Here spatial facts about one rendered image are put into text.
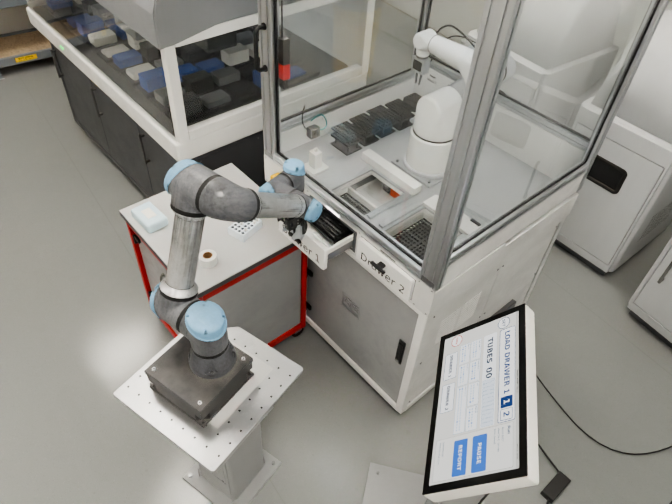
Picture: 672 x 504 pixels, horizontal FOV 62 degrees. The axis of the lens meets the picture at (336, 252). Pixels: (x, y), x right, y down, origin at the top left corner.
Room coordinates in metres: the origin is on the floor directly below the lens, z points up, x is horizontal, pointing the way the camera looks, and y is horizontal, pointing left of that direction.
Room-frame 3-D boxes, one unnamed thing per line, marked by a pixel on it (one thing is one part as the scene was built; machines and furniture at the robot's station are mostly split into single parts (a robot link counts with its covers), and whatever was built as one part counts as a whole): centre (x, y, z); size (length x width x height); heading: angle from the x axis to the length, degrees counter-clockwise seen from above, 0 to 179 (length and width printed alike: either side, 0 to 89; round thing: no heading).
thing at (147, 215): (1.74, 0.80, 0.78); 0.15 x 0.10 x 0.04; 47
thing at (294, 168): (1.55, 0.17, 1.21); 0.09 x 0.08 x 0.11; 146
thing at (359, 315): (1.99, -0.35, 0.40); 1.03 x 0.95 x 0.80; 44
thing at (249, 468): (1.01, 0.37, 0.38); 0.30 x 0.30 x 0.76; 59
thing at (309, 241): (1.59, 0.14, 0.87); 0.29 x 0.02 x 0.11; 44
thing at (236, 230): (1.73, 0.39, 0.78); 0.12 x 0.08 x 0.04; 149
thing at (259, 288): (1.77, 0.53, 0.38); 0.62 x 0.58 x 0.76; 44
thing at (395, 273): (1.46, -0.19, 0.87); 0.29 x 0.02 x 0.11; 44
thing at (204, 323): (1.01, 0.38, 1.03); 0.13 x 0.12 x 0.14; 56
